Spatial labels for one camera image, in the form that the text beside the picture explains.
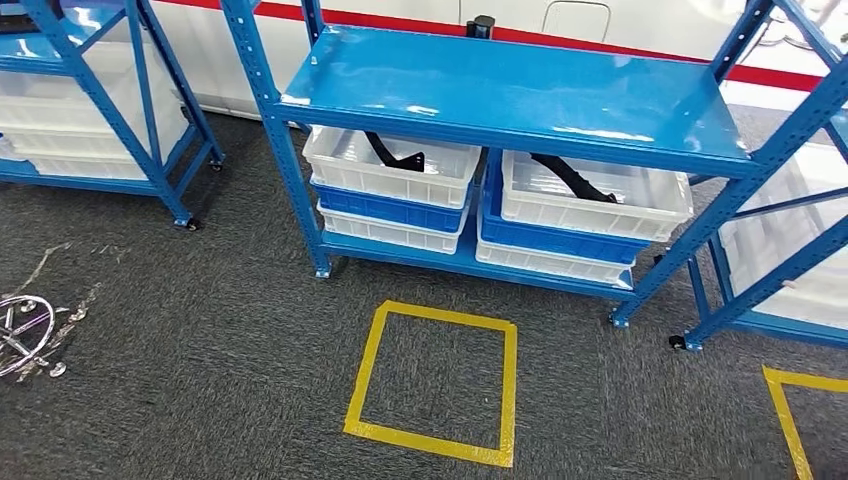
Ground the black curved plastic part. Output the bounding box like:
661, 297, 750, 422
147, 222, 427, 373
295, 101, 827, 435
529, 152, 619, 205
362, 130, 427, 174

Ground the blue plastic bin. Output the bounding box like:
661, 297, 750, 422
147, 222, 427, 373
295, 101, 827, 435
309, 180, 473, 235
478, 153, 652, 268

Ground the white car body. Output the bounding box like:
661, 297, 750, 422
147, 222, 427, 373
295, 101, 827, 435
148, 0, 848, 124

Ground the white ribbed plastic bin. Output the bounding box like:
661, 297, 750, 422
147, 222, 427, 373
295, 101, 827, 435
748, 261, 848, 333
718, 142, 848, 296

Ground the red barrier belt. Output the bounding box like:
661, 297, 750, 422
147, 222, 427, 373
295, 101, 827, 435
155, 0, 826, 94

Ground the black round swivel stool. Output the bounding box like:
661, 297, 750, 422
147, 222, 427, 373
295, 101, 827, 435
0, 294, 87, 382

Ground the black barrier post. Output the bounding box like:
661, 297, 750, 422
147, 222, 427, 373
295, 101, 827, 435
465, 14, 497, 40

